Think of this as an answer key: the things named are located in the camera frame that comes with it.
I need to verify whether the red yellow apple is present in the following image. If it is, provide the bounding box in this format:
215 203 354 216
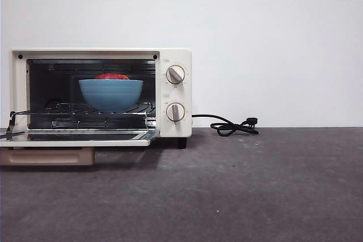
94 73 131 81

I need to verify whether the glass oven door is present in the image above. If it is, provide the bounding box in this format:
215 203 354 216
0 111 161 167

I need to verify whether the beige oven knob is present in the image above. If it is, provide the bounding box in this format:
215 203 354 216
166 65 186 85
166 102 186 125

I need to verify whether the blue bowl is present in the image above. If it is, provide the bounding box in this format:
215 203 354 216
78 79 144 113

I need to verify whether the cream toaster oven body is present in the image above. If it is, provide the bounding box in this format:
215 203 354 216
11 48 193 150

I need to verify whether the metal wire oven rack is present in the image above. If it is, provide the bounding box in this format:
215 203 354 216
10 101 157 117

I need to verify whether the black power cable with plug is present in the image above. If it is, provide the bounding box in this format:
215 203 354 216
191 113 260 137

